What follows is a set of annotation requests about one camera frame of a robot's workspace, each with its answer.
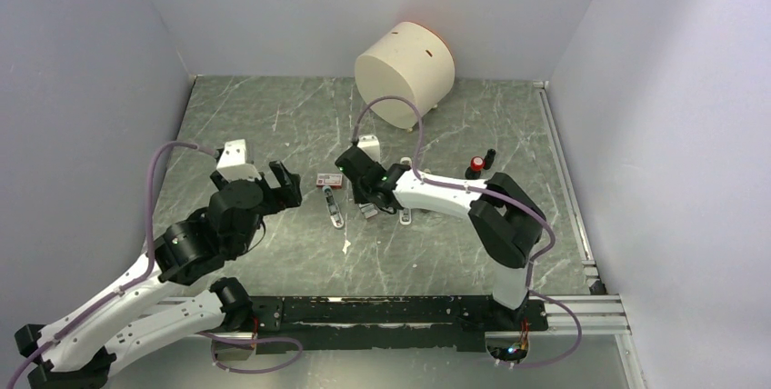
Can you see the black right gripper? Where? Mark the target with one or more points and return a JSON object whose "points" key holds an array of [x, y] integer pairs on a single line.
{"points": [[358, 196]]}

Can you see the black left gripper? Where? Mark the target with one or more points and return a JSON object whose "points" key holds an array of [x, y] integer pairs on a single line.
{"points": [[285, 177]]}

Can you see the staple tray with staples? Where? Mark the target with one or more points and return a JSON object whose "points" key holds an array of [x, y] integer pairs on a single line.
{"points": [[368, 210]]}

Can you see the white red staple box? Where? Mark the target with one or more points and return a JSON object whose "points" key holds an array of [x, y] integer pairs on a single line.
{"points": [[333, 180]]}

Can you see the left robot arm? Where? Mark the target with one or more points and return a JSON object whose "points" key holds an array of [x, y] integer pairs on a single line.
{"points": [[85, 348]]}

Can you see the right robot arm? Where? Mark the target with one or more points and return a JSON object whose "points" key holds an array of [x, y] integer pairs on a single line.
{"points": [[507, 222]]}

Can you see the red black stamp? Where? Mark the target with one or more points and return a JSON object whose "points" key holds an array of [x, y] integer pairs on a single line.
{"points": [[475, 168]]}

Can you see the small black cylinder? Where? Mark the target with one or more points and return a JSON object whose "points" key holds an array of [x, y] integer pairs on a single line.
{"points": [[489, 158]]}

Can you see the cream cylindrical stool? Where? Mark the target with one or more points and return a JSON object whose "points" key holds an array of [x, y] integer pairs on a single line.
{"points": [[410, 66]]}

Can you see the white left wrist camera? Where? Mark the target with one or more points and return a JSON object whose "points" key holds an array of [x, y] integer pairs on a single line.
{"points": [[235, 162]]}

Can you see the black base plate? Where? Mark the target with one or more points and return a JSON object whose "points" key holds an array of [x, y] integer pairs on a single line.
{"points": [[461, 322]]}

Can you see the aluminium rail frame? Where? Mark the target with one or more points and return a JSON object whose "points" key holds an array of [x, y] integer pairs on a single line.
{"points": [[502, 349]]}

